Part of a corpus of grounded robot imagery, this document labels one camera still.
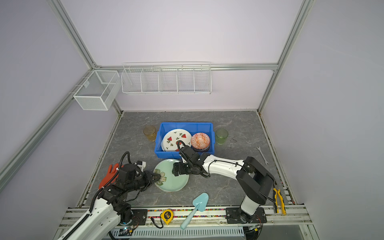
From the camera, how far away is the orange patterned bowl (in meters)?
0.91

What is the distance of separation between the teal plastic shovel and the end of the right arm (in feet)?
0.54

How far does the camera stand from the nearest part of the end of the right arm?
62 cm

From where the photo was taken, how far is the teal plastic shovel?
2.42 ft

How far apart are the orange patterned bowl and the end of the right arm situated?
18 centimetres
